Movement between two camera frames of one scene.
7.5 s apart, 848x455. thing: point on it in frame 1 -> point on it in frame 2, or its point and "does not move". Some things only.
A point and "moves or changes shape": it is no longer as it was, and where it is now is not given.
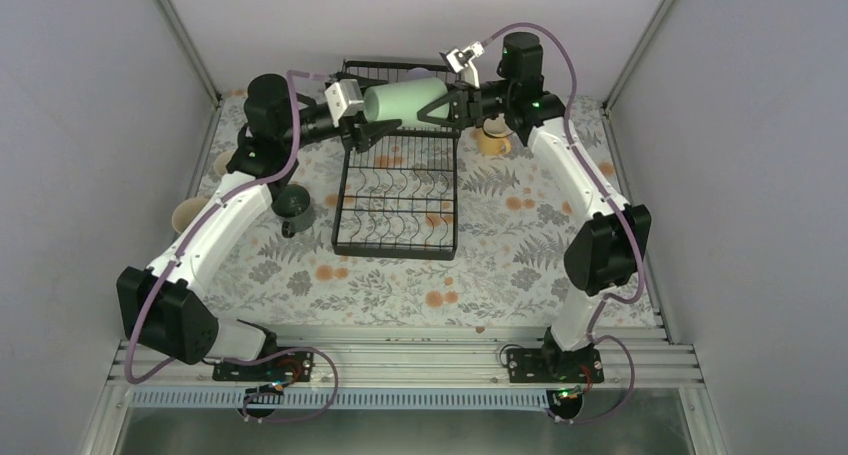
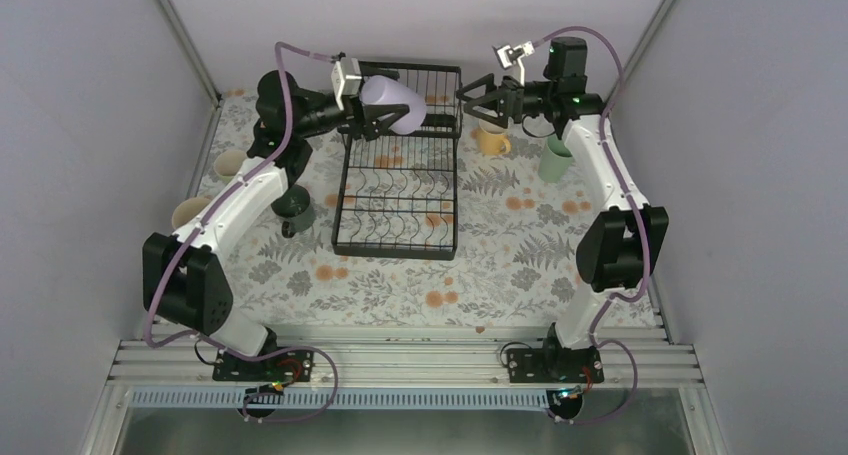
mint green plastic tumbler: [402, 101] moves or changes shape
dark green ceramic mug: [292, 203] does not move
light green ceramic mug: [221, 161] does not move
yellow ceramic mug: [493, 138] does not move
